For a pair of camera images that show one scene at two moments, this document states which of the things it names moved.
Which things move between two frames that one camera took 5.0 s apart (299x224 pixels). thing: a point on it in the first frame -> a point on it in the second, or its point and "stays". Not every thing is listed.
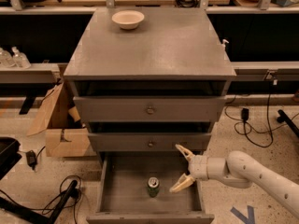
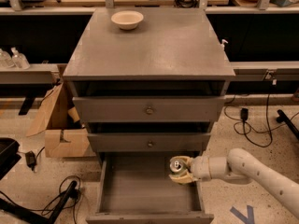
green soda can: [153, 184] -> [177, 167]
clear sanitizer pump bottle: [20, 59] stays
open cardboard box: [54, 121] stays
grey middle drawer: [149, 141] stays
